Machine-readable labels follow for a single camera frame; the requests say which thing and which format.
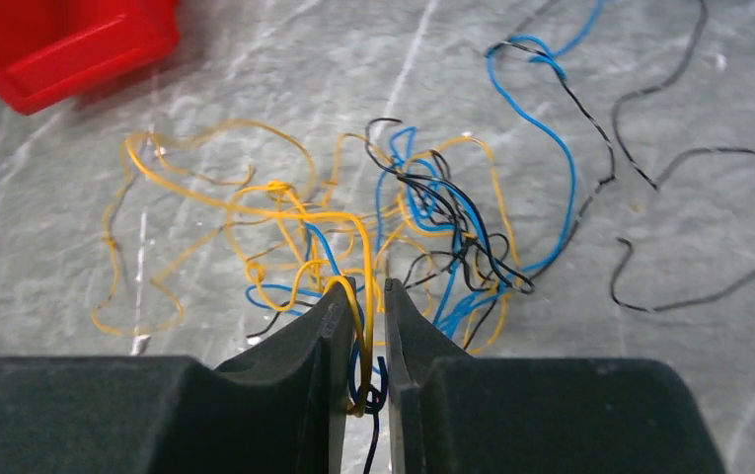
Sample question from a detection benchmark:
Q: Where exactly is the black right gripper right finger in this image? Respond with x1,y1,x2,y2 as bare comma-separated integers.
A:
384,278,725,473

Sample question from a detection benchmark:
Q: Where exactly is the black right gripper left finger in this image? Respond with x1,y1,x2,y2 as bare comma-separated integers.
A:
0,284,355,473

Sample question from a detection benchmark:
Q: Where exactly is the yellow wire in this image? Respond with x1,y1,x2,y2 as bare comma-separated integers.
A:
91,118,525,418

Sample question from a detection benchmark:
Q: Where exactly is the black wire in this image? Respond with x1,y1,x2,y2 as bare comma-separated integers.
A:
246,0,755,474

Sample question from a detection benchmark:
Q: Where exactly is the red plastic bin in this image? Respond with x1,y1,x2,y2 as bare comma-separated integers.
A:
0,0,180,115

